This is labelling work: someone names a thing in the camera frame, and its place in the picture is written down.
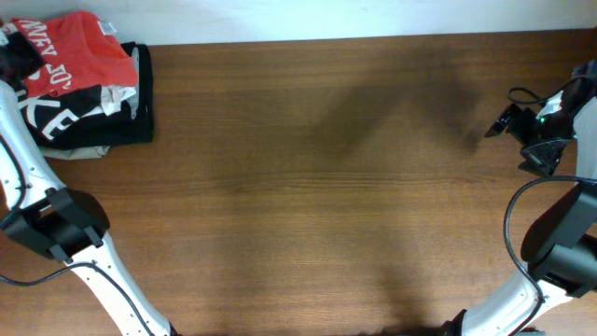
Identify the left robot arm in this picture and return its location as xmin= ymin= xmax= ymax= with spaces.
xmin=1 ymin=33 xmax=176 ymax=335

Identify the black Nike t-shirt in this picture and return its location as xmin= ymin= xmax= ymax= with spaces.
xmin=16 ymin=85 xmax=102 ymax=141

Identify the white folded garment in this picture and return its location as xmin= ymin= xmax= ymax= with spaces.
xmin=101 ymin=86 xmax=139 ymax=116

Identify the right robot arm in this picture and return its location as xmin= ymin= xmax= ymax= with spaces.
xmin=438 ymin=61 xmax=596 ymax=336

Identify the red printed t-shirt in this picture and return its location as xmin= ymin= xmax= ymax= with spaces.
xmin=11 ymin=11 xmax=138 ymax=97

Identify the grey folded garment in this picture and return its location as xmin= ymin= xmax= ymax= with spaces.
xmin=39 ymin=146 xmax=110 ymax=161

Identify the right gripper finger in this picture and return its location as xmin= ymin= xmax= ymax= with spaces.
xmin=484 ymin=104 xmax=519 ymax=138
xmin=520 ymin=138 xmax=570 ymax=176

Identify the black folded garment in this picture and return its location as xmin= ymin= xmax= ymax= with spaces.
xmin=28 ymin=42 xmax=154 ymax=150

